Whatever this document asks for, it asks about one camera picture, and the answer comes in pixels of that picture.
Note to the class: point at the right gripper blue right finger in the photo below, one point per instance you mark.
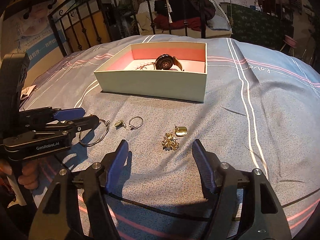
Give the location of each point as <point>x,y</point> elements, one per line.
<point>205,162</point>

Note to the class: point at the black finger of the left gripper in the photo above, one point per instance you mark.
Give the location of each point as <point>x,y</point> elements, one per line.
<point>79,125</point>

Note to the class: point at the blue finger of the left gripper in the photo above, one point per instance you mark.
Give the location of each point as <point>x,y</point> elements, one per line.
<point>69,114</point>

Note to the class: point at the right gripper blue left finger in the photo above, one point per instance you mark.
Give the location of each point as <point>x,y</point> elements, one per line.
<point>114,163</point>

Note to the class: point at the small gold earring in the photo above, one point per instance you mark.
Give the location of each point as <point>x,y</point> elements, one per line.
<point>120,124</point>

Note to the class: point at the gold chain cluster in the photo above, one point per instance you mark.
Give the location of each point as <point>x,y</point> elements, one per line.
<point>170,142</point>

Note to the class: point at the gold heart pendant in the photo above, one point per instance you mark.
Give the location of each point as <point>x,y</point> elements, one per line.
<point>181,131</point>

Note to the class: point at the open cardboard jewelry box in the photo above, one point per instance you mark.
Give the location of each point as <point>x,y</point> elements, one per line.
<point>131,71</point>

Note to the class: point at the person's left hand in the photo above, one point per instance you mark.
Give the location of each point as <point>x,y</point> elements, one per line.
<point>30,173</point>

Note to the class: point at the grey striped bed cover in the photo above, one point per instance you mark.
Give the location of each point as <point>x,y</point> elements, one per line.
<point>261,109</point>

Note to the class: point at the black dial wristwatch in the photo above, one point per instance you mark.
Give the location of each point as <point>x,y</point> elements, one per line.
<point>166,61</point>

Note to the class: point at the white hanging swing chair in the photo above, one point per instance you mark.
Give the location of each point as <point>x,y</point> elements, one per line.
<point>183,20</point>

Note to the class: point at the pink stool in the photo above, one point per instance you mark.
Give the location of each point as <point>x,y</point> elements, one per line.
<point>288,41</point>

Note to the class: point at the black iron bed frame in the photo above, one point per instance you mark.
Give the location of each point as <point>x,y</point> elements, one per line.
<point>81,24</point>

